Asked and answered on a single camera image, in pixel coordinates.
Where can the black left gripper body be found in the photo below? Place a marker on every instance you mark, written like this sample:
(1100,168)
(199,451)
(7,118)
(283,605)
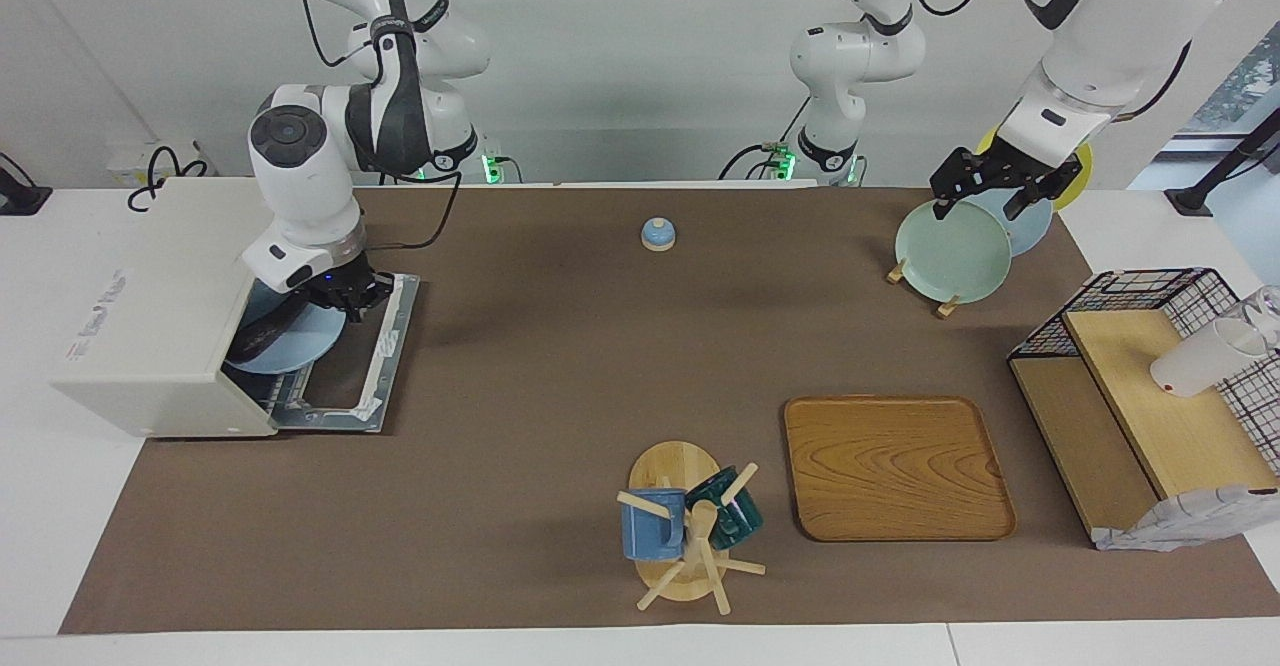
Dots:
(990,172)

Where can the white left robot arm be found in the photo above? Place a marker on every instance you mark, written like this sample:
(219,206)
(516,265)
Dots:
(1110,26)

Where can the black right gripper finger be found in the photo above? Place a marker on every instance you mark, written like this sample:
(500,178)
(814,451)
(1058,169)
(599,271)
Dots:
(381,296)
(352,312)

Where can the wooden mug tree stand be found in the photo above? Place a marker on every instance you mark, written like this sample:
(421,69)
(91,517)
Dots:
(675,466)

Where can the white cup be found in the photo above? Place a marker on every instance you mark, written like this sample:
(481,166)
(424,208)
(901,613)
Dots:
(1195,366)

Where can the marbled white shelf panel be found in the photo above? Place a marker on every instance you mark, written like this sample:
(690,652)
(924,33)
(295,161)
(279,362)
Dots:
(1180,521)

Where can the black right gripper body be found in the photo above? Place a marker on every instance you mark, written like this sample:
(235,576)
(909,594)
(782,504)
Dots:
(350,286)

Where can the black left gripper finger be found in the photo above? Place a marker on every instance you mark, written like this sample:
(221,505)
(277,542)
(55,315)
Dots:
(1025,196)
(947,191)

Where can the black stand base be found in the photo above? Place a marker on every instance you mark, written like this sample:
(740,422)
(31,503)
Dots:
(1190,201)
(20,198)

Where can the dark green mug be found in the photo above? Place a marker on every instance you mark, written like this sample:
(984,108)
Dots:
(735,521)

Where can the light blue ribbed plate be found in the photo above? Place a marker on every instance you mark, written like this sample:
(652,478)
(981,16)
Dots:
(300,351)

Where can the clear glass cup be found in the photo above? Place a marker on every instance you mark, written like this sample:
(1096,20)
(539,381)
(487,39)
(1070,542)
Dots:
(1268,311)

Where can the yellow plate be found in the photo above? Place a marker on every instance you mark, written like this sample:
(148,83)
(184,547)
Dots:
(1078,176)

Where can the light blue smooth plate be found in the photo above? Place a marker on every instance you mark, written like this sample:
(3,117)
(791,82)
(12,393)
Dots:
(1030,231)

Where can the beige toaster oven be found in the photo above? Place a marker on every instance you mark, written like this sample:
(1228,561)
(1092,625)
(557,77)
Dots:
(150,306)

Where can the toaster oven glass door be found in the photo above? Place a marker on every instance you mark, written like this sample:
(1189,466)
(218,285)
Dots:
(385,366)

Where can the blue mug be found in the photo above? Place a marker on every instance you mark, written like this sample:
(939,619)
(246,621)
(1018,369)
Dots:
(650,531)

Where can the brown table mat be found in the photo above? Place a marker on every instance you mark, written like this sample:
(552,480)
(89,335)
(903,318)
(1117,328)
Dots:
(560,366)

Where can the pale green plate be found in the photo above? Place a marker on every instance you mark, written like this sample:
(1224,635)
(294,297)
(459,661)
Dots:
(950,256)

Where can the wooden plate rack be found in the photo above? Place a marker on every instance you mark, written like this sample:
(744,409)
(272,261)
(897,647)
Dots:
(948,306)

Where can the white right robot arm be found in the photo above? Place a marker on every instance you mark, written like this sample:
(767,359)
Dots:
(300,186)

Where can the wooden serving tray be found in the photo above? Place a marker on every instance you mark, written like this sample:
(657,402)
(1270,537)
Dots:
(900,466)

